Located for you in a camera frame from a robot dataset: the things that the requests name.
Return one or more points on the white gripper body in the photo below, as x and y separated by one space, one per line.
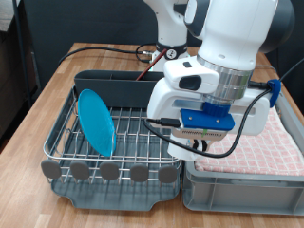
161 101

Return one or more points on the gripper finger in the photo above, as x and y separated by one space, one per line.
196 144
204 145

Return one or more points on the brown wooden spoon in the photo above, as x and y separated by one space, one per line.
148 66

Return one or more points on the blue plastic plate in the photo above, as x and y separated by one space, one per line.
95 122

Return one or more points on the dark grey utensil holder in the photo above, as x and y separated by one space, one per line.
120 90

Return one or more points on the grey plastic crate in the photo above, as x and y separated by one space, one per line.
240 196

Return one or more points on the pink checkered towel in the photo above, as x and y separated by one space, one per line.
269 152

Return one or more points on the black backdrop curtain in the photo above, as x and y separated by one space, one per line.
95 22

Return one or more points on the grey drain tray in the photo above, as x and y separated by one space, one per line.
104 198

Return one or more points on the dark metal pole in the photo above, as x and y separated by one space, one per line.
19 47

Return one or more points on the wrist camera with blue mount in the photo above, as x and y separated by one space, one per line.
205 122

